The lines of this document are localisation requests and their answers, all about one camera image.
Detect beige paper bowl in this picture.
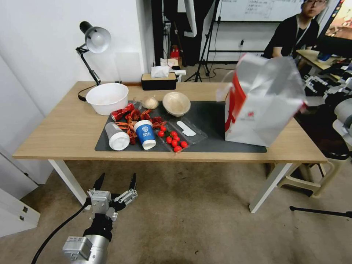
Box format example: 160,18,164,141
162,92,191,117

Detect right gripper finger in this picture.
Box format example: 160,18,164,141
307,82,327,96
302,74,323,85

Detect blue white paper cup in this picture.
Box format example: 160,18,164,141
133,120,157,150

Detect white cabinet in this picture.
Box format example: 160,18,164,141
0,148,54,238

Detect person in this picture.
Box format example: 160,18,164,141
263,0,328,60

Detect black stand leg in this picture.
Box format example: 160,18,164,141
289,205,352,219

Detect cardboard box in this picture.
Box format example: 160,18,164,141
160,57,182,69

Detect wooden table white legs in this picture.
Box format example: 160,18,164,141
12,81,328,214

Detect black tripod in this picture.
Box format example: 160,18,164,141
183,0,220,83

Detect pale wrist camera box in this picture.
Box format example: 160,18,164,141
90,190,111,216

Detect clear plastic tray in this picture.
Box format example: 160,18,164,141
154,117,208,153

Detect red soda can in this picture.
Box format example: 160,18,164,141
110,103,135,121

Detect beige plastic stool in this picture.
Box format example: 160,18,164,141
265,159,343,197

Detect dark grey desk mat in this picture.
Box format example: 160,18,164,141
95,100,268,153

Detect black desk lamp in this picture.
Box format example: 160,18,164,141
76,21,112,101

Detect white plastic bowl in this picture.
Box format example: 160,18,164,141
85,82,129,116

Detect whiteboard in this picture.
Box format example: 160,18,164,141
217,0,306,23

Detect black tissue box wooden lid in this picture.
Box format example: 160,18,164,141
141,72,177,91

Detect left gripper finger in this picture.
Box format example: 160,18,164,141
87,172,106,196
117,172,139,205

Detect white tissue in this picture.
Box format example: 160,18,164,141
150,66,169,78

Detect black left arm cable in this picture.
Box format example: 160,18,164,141
30,205,92,264

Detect silver red food delivery bag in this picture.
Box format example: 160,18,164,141
216,53,308,148

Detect wooden desk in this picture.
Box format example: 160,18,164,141
296,49,352,71

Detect clear cup white lid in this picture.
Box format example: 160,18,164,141
104,122,130,151

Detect computer monitor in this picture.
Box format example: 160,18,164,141
316,0,352,57

